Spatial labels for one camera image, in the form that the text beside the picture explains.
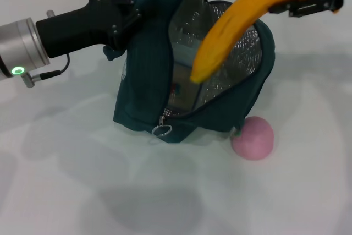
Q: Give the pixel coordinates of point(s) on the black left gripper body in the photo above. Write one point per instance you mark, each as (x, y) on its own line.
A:
(82, 28)

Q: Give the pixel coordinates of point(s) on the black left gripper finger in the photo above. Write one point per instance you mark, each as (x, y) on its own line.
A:
(134, 15)

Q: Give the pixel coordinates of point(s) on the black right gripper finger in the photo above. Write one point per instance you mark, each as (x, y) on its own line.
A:
(297, 8)

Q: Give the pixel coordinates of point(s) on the yellow banana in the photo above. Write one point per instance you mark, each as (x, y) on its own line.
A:
(233, 26)

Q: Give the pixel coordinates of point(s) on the dark teal insulated bag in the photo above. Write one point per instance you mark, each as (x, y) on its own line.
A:
(143, 81)

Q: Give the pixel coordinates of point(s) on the clear box with blue lid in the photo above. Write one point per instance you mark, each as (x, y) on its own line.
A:
(184, 67)

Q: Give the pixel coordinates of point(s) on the pink toy peach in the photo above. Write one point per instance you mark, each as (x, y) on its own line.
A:
(254, 141)

